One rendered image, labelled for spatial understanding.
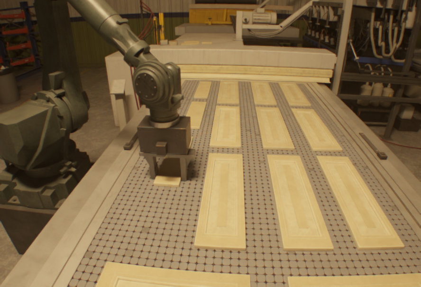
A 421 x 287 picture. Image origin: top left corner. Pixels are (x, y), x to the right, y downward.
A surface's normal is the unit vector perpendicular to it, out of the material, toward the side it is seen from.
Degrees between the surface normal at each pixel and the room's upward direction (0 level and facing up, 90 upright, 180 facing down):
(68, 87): 75
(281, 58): 90
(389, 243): 0
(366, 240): 0
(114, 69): 90
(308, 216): 11
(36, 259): 0
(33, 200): 90
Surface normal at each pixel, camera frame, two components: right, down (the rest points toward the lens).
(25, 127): 0.93, 0.17
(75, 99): 0.89, -0.07
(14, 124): 0.39, 0.41
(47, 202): -0.05, 0.44
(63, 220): 0.00, -0.90
